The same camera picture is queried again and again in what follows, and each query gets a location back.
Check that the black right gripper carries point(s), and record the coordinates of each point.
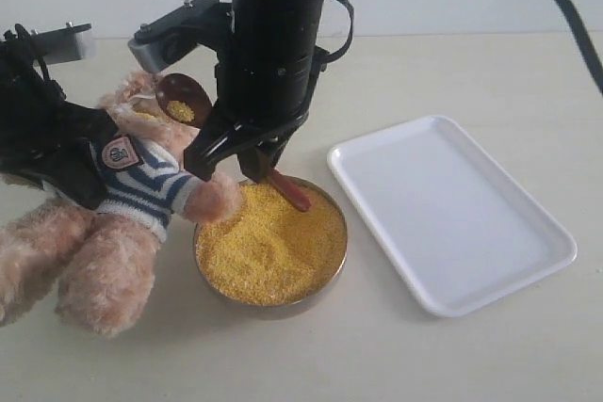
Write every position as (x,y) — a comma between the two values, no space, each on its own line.
(264,103)

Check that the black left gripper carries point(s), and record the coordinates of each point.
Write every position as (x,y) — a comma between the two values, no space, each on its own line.
(51,144)

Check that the pink teddy bear striped shirt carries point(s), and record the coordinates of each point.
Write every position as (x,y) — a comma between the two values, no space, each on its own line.
(101,262)

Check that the dark red wooden spoon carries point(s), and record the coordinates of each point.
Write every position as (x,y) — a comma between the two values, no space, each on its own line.
(184,100)

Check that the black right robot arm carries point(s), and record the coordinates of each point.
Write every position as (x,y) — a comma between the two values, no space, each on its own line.
(274,32)

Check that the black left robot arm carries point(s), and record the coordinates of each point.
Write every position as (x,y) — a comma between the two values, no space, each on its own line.
(21,82)

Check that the yellow millet grain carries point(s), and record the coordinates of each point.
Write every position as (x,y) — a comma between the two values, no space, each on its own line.
(273,251)

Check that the metal bowl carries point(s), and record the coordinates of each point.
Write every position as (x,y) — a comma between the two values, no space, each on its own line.
(273,308)

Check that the white rectangular plastic tray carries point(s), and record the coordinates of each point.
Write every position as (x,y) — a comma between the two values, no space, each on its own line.
(457,227)

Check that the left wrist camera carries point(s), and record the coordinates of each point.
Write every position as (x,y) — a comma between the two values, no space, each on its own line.
(73,42)

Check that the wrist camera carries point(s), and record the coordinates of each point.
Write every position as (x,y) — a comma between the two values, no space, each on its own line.
(73,42)
(158,45)

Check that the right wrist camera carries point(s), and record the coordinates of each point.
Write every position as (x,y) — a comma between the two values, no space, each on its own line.
(158,45)

